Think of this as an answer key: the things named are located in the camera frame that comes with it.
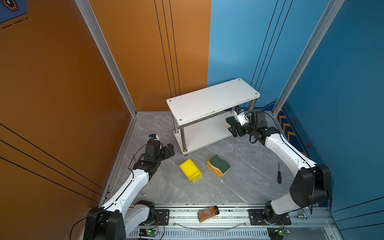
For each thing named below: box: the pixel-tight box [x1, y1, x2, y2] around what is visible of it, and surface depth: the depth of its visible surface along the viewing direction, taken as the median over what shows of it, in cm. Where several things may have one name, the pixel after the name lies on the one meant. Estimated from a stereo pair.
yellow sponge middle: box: [188, 167, 203, 182], surface depth 81 cm
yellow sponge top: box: [179, 158, 200, 178], surface depth 81 cm
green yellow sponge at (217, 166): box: [206, 154, 231, 178], surface depth 85 cm
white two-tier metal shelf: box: [166, 78, 261, 157], surface depth 83 cm
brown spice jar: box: [197, 205, 220, 224], surface depth 73 cm
